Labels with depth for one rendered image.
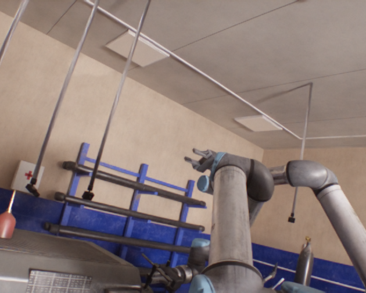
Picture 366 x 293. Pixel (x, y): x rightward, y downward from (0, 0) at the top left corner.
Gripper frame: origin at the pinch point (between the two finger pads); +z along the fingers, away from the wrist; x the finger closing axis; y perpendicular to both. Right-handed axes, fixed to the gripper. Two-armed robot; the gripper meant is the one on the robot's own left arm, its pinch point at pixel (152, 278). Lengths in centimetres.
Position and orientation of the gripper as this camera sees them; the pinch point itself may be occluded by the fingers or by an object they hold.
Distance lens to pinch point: 142.7
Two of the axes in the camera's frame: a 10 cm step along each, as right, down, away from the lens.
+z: -6.4, -2.2, -7.4
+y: 4.0, -9.2, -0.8
